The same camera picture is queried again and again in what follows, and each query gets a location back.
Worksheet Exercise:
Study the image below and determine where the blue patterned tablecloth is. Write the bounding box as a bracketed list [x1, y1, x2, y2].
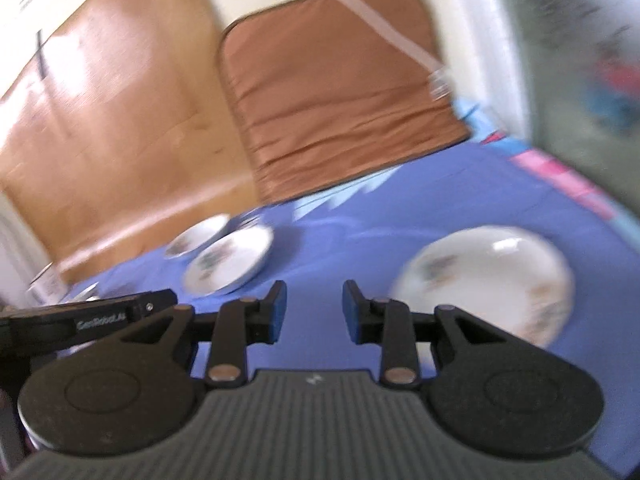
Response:
[64, 94, 640, 476]

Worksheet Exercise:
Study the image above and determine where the wood pattern vinyl sheet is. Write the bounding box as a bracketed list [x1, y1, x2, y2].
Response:
[1, 0, 258, 282]

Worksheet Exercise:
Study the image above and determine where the frosted glass window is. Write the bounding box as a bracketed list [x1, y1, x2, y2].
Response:
[500, 0, 639, 209]

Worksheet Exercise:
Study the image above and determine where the floral plate back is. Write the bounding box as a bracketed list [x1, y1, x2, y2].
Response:
[164, 214, 231, 260]

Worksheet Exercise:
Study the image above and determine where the red flower bowl back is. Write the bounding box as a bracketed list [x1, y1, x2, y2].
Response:
[68, 282, 99, 302]

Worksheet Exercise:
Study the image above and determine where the white power cable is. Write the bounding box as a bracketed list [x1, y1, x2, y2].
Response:
[278, 0, 452, 91]

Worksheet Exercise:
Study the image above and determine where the white enamel mug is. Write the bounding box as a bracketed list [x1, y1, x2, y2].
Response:
[26, 262, 70, 306]

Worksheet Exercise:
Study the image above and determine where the floral plate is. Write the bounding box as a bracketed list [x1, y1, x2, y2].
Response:
[390, 226, 575, 347]
[182, 224, 274, 297]
[164, 214, 231, 260]

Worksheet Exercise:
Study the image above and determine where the brown seat cushion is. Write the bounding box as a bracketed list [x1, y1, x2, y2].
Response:
[217, 0, 470, 204]

